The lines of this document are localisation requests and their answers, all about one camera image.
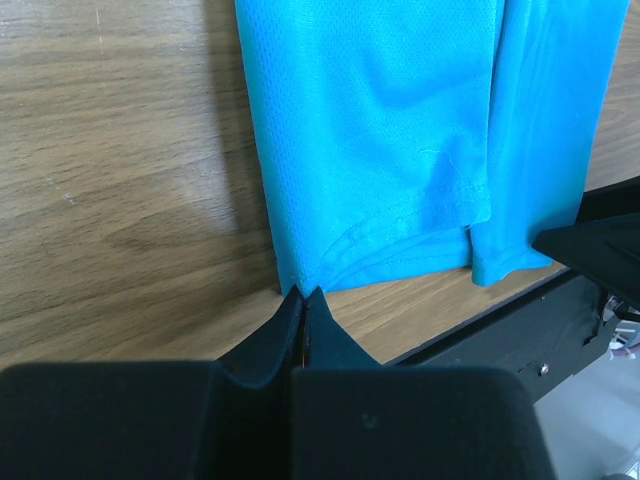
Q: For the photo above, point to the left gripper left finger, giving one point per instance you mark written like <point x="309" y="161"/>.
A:
<point x="260" y="358"/>

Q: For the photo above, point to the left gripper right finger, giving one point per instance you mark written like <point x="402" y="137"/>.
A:
<point x="325" y="343"/>

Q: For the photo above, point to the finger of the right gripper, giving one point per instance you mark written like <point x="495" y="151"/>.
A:
<point x="605" y="251"/>

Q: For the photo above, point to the teal t shirt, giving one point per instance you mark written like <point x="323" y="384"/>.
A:
<point x="403" y="138"/>

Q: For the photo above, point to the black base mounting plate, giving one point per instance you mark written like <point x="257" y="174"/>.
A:
<point x="550" y="331"/>

